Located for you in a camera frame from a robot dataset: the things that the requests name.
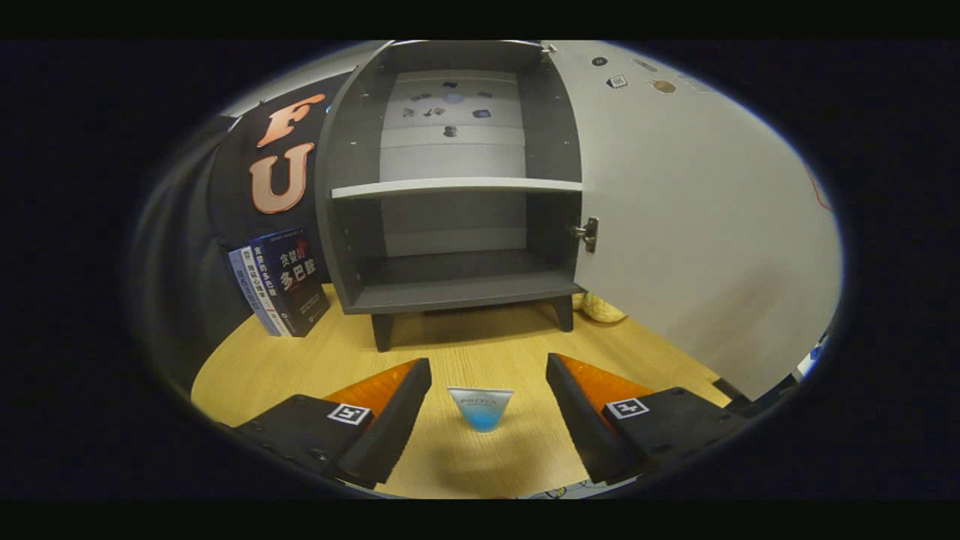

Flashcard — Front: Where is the black backdrop cloth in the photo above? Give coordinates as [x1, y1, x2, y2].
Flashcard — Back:
[131, 71, 353, 391]

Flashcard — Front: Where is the yellow plush toy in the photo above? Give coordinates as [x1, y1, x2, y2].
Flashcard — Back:
[574, 292, 628, 325]

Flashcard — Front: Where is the light blue book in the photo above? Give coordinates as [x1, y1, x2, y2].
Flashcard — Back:
[228, 246, 282, 337]

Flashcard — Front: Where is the blue and white tube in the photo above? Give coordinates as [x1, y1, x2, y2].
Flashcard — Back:
[448, 386, 515, 434]

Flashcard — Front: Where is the white cabinet door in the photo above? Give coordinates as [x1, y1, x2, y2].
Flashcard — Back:
[544, 41, 845, 402]

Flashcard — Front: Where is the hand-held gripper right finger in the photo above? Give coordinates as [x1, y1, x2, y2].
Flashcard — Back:
[546, 352, 751, 485]

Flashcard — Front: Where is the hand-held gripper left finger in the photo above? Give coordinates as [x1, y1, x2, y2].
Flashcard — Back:
[235, 358, 434, 490]

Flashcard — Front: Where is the white cabinet shelf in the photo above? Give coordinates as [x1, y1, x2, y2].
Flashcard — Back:
[331, 177, 584, 200]

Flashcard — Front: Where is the dark grey cabinet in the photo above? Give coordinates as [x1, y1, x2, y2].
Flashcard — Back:
[315, 41, 586, 353]

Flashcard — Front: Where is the dark blue book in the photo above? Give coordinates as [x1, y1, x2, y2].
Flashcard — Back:
[251, 228, 332, 338]

